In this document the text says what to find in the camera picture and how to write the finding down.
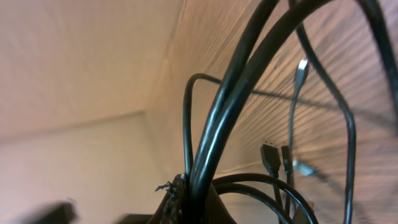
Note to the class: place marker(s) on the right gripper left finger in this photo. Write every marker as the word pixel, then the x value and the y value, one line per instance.
pixel 171 208

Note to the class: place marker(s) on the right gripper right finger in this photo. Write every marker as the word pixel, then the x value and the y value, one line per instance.
pixel 214 211

